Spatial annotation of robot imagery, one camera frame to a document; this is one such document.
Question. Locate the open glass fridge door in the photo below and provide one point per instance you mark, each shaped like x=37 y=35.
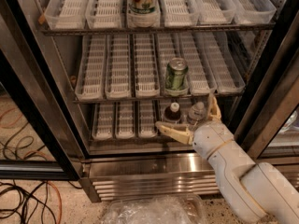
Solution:
x=36 y=71

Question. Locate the stainless steel fridge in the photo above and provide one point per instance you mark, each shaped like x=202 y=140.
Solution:
x=119 y=170

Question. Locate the middle wire shelf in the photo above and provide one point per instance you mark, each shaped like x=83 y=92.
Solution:
x=129 y=99

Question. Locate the clear water bottle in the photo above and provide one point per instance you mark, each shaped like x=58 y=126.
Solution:
x=196 y=113

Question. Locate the clear plastic bin on floor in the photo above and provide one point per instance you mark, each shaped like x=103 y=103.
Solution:
x=161 y=209

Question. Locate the dark juice bottle white cap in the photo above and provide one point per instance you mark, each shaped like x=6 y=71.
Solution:
x=172 y=113

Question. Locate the green soda can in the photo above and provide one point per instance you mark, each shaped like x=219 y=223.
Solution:
x=175 y=76

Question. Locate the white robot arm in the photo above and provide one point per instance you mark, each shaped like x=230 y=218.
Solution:
x=253 y=190

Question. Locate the wire shelf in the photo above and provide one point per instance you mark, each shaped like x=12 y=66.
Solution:
x=158 y=30
x=129 y=99
x=185 y=139

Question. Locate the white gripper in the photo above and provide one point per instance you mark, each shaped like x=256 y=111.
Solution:
x=210 y=139

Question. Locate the bottom wire shelf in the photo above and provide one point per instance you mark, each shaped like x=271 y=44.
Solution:
x=185 y=139

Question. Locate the top wire shelf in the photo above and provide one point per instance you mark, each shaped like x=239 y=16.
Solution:
x=158 y=30

